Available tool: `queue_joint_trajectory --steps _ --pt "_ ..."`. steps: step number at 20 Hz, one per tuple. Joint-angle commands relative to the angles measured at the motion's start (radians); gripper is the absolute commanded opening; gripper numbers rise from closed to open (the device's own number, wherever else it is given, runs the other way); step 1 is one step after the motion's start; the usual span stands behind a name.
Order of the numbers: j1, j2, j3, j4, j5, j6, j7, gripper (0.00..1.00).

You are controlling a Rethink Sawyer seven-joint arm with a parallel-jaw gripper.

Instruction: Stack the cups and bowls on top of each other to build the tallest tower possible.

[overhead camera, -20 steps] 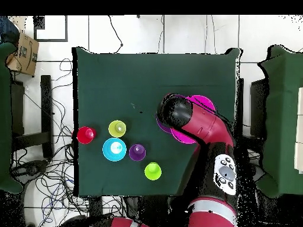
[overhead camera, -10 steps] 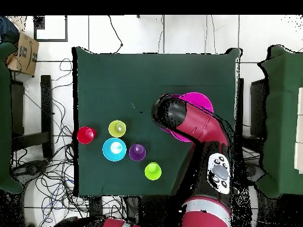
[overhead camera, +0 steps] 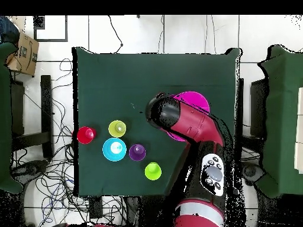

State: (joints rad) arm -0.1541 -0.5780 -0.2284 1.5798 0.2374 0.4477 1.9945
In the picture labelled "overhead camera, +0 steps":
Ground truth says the yellow cup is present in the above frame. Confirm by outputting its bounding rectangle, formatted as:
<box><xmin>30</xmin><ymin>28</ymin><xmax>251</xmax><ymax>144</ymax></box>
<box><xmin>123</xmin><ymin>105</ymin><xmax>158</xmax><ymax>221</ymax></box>
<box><xmin>108</xmin><ymin>119</ymin><xmax>127</xmax><ymax>138</ymax></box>

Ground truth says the large pink bowl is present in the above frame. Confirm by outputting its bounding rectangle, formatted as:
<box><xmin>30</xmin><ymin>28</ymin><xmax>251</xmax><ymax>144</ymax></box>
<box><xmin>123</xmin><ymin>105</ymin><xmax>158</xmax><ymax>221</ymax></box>
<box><xmin>165</xmin><ymin>91</ymin><xmax>211</xmax><ymax>143</ymax></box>

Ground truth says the dark blue fabric item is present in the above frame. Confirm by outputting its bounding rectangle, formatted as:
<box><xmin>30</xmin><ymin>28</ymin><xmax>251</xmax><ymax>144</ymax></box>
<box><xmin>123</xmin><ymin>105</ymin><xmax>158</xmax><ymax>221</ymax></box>
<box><xmin>0</xmin><ymin>15</ymin><xmax>20</xmax><ymax>44</ymax></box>

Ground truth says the small light blue bowl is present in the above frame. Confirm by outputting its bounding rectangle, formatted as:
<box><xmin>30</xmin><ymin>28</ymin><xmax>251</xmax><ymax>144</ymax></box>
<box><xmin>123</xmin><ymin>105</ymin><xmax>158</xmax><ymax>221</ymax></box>
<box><xmin>102</xmin><ymin>137</ymin><xmax>127</xmax><ymax>162</ymax></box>

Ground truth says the black stand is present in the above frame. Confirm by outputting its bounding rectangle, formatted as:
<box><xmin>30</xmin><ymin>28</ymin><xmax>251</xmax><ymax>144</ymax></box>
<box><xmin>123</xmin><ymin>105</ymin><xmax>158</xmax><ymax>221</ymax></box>
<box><xmin>249</xmin><ymin>79</ymin><xmax>269</xmax><ymax>139</ymax></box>
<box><xmin>11</xmin><ymin>74</ymin><xmax>54</xmax><ymax>158</ymax></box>

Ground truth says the black floor frame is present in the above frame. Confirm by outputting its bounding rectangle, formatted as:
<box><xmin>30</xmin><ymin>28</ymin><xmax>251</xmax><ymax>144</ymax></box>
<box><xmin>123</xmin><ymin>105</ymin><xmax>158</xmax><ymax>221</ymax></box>
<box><xmin>33</xmin><ymin>15</ymin><xmax>69</xmax><ymax>43</ymax></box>

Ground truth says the black pedestal leg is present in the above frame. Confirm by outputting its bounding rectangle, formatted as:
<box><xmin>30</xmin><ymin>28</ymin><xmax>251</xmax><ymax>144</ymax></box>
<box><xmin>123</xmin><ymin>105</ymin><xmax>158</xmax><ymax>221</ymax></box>
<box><xmin>241</xmin><ymin>162</ymin><xmax>266</xmax><ymax>186</ymax></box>
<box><xmin>12</xmin><ymin>159</ymin><xmax>50</xmax><ymax>177</ymax></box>

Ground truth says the tangle of cables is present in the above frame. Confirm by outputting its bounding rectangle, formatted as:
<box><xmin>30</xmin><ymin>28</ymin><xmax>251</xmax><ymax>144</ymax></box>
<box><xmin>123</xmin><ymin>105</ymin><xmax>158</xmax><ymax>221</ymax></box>
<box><xmin>11</xmin><ymin>57</ymin><xmax>124</xmax><ymax>227</ymax></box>

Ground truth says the black floor cable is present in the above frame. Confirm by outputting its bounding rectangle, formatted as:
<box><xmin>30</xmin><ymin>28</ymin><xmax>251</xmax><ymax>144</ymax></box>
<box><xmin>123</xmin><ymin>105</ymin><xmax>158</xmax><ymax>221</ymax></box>
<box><xmin>108</xmin><ymin>15</ymin><xmax>124</xmax><ymax>54</ymax></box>

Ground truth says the purple cup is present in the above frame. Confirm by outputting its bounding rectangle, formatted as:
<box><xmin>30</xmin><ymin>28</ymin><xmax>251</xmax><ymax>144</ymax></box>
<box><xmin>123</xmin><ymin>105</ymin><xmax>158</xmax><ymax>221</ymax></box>
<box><xmin>128</xmin><ymin>144</ymin><xmax>147</xmax><ymax>162</ymax></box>

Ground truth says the dark green table cloth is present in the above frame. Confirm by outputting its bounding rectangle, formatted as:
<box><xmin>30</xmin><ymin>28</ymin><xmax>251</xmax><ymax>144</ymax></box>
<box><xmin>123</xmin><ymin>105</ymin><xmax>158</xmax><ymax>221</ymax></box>
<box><xmin>72</xmin><ymin>46</ymin><xmax>242</xmax><ymax>197</ymax></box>

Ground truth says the green covered side table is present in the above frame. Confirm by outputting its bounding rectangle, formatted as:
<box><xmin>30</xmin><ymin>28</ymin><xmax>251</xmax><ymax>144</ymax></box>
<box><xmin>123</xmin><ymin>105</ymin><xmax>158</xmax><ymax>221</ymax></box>
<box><xmin>0</xmin><ymin>41</ymin><xmax>24</xmax><ymax>194</ymax></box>
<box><xmin>256</xmin><ymin>44</ymin><xmax>303</xmax><ymax>199</ymax></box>

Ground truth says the cardboard box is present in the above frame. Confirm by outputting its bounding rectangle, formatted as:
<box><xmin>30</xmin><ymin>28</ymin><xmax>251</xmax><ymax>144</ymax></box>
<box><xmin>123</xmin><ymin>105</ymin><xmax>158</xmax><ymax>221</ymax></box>
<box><xmin>5</xmin><ymin>32</ymin><xmax>40</xmax><ymax>77</ymax></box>

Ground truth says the green cup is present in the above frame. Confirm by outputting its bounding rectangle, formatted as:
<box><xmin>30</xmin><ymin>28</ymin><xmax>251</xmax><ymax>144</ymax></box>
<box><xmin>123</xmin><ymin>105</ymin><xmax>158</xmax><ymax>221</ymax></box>
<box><xmin>144</xmin><ymin>161</ymin><xmax>162</xmax><ymax>181</ymax></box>

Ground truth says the black power strip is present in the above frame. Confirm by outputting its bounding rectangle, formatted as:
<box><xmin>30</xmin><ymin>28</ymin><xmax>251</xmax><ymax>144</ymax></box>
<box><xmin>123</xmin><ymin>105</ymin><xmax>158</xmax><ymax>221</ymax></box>
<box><xmin>89</xmin><ymin>196</ymin><xmax>103</xmax><ymax>219</ymax></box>

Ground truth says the red cup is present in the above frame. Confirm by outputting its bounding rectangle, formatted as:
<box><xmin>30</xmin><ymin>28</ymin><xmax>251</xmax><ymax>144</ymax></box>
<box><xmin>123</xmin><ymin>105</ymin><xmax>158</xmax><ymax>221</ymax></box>
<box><xmin>76</xmin><ymin>126</ymin><xmax>97</xmax><ymax>145</ymax></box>

